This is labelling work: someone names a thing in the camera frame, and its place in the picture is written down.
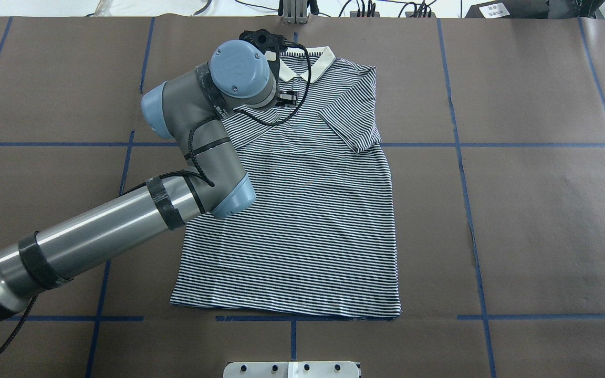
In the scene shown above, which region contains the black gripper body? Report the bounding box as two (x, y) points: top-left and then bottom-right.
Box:
(239, 28), (300, 108)

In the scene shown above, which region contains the striped polo shirt white collar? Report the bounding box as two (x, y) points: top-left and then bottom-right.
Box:
(170, 46), (401, 318)

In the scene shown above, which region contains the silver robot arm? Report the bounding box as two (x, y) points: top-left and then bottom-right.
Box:
(0, 29), (305, 321)

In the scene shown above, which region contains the aluminium frame post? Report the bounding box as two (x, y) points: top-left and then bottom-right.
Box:
(278, 0), (309, 25)

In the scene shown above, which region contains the white pedestal column base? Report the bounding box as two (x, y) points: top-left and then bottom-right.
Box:
(222, 361), (362, 377)

